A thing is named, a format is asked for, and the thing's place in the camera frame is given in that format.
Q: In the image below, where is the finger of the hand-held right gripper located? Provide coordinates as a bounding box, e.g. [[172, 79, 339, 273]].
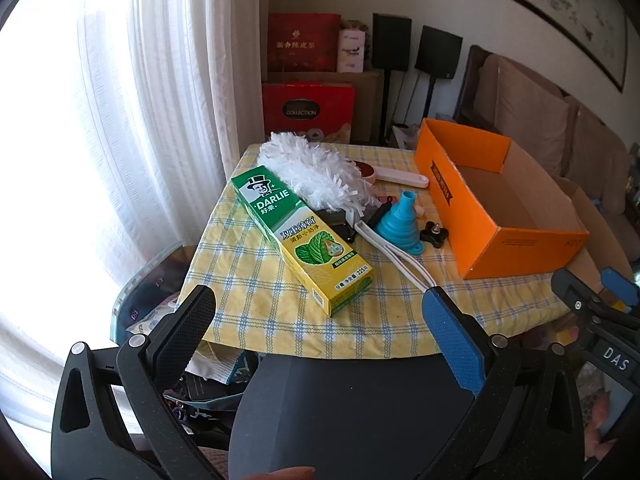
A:
[[601, 266, 640, 313], [551, 267, 608, 323]]

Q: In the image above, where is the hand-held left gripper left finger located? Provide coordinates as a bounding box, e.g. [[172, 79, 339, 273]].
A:
[[50, 284, 231, 480]]

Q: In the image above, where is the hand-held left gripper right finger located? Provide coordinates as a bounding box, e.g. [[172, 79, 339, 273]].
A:
[[415, 286, 586, 480]]

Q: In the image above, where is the orange cardboard box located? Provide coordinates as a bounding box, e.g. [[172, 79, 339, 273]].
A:
[[413, 118, 590, 280]]

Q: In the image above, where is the black knob screw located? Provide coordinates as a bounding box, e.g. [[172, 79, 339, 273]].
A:
[[420, 220, 449, 243]]

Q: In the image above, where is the blue collapsible funnel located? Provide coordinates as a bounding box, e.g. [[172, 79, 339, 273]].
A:
[[374, 190, 426, 256]]

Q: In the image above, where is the green toothpaste box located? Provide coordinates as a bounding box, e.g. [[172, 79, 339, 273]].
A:
[[231, 164, 375, 318]]

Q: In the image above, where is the red lint brush white handle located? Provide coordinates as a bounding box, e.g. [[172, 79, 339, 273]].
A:
[[350, 160, 431, 190]]

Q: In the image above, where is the white fluffy duster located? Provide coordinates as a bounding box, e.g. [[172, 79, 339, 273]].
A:
[[256, 131, 436, 295]]

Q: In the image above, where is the person's left hand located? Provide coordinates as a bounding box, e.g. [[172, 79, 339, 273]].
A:
[[245, 466, 317, 480]]

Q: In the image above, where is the clear plastic storage bin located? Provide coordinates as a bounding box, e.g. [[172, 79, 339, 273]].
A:
[[112, 242, 201, 333]]

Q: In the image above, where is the yellow checked tablecloth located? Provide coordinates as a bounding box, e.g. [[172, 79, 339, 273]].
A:
[[186, 142, 571, 361]]

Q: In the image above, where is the cluttered shelf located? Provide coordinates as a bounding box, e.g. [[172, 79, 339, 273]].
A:
[[622, 142, 640, 201]]

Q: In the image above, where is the dark grey round chair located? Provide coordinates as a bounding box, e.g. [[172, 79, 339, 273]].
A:
[[227, 352, 481, 480]]

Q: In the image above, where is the brown sofa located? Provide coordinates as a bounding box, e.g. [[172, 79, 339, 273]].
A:
[[455, 45, 640, 271]]

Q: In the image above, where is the white shopping bag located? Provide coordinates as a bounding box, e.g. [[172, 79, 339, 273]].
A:
[[392, 124, 421, 149]]

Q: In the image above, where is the white sheer curtain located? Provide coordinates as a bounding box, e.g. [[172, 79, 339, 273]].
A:
[[0, 0, 271, 441]]

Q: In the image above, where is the large brown cardboard box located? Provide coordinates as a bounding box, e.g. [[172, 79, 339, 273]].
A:
[[267, 69, 385, 143]]

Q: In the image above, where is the red gift box oval label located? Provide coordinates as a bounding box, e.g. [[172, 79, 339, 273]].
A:
[[262, 83, 356, 143]]

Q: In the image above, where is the black speaker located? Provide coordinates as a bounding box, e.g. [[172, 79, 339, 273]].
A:
[[414, 25, 463, 81], [371, 13, 412, 72]]

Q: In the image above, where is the pink white paper bag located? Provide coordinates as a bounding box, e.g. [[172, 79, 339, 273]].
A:
[[337, 29, 366, 73]]

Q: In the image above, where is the red gift box gold print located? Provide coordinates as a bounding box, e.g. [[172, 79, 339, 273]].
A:
[[268, 13, 342, 73]]

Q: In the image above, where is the framed wall painting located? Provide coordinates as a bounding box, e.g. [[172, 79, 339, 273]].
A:
[[472, 0, 628, 93]]

